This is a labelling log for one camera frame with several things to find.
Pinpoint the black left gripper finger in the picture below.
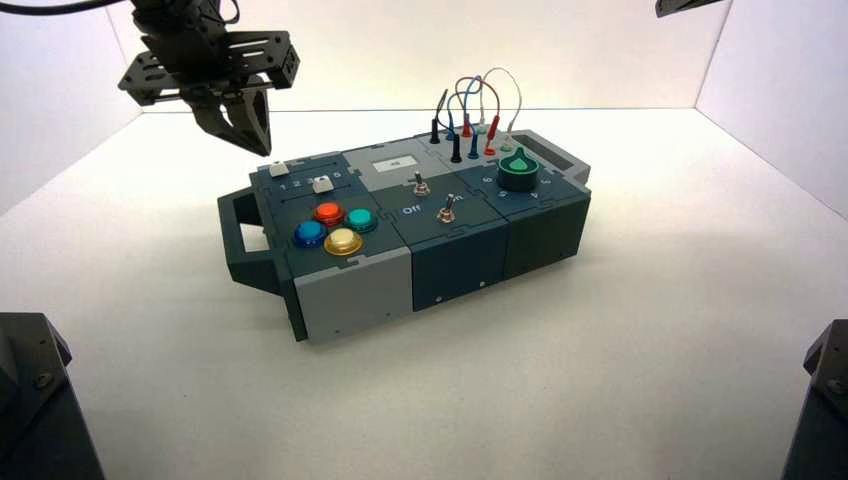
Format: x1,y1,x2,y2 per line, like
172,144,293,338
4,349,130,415
188,97,264,152
231,87,274,158

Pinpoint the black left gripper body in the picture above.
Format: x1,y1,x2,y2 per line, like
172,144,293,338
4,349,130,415
118,29,301,107

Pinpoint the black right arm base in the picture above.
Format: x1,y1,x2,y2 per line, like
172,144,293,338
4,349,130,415
781,319,848,480

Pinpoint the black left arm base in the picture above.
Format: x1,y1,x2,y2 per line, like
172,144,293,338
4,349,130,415
0,312,106,480

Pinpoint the orange push button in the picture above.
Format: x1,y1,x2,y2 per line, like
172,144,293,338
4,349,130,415
312,202,346,228

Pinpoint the blue push button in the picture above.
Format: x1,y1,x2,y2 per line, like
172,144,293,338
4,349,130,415
292,221,329,250

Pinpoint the teal push button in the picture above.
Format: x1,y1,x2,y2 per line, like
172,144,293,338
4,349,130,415
345,207,379,234

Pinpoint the small white display window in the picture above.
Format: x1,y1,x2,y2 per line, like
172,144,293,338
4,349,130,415
372,156,419,174

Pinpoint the yellow push button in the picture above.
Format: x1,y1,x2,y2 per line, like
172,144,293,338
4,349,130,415
323,228,364,258

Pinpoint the dark teal grey control box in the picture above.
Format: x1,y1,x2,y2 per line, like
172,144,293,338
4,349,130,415
217,129,593,344

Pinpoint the green rotary knob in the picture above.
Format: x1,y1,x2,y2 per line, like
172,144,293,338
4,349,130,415
497,148,540,194

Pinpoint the dark overhead fixture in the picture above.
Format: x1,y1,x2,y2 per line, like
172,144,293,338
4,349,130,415
655,0,727,19

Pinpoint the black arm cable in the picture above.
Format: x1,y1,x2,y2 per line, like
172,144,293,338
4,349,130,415
0,0,134,17

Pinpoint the black jumper cable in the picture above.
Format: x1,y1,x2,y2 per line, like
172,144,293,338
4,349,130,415
429,87,464,165

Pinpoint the blue jumper cable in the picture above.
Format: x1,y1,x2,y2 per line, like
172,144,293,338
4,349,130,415
445,75,482,162

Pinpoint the red jumper cable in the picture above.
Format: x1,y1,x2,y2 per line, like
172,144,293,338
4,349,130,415
454,78,501,158

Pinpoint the white jumper cable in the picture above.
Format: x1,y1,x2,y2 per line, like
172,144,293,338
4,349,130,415
476,67,523,154

